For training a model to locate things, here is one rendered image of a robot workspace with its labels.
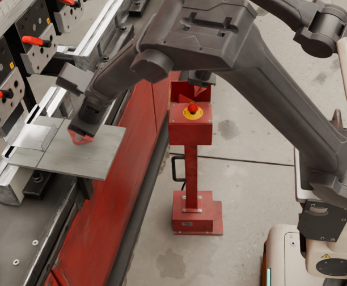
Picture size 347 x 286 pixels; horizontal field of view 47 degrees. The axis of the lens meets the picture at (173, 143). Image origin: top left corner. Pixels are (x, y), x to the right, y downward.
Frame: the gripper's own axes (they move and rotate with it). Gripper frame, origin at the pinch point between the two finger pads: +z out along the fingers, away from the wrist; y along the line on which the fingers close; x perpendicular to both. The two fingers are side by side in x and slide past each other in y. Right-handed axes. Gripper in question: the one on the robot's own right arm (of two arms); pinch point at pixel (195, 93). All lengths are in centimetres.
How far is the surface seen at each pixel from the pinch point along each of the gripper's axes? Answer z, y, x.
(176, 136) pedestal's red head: 8.9, 4.8, 15.0
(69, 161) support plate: -12, 37, 51
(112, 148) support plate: -15, 27, 46
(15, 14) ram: -39, 55, 31
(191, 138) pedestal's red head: 8.6, -0.7, 15.0
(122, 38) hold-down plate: -3.7, 30.7, -19.5
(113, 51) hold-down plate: -3.2, 32.9, -11.2
